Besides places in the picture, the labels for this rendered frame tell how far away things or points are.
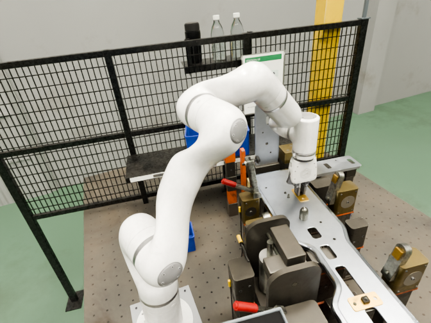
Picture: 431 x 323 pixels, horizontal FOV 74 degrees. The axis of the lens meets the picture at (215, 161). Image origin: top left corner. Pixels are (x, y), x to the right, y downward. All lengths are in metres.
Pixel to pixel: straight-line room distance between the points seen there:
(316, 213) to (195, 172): 0.58
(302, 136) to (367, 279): 0.47
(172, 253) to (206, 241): 0.71
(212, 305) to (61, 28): 2.57
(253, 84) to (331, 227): 0.60
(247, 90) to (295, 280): 0.47
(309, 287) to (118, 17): 2.75
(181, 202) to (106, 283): 0.77
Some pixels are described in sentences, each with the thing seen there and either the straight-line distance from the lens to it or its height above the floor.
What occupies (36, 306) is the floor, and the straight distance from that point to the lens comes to 2.49.
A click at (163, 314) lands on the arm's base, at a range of 0.98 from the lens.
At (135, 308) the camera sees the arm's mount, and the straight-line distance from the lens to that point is 1.18.
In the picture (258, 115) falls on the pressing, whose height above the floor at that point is 1.26.
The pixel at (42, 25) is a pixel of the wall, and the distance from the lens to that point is 3.07.
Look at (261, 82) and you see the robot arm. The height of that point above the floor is 1.53.
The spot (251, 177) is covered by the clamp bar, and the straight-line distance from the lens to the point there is 1.06.
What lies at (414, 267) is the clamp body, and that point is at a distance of 1.01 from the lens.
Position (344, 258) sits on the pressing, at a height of 1.00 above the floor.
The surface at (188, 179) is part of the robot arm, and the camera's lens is 0.70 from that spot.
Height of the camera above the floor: 1.75
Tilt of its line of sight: 31 degrees down
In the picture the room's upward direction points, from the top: 5 degrees counter-clockwise
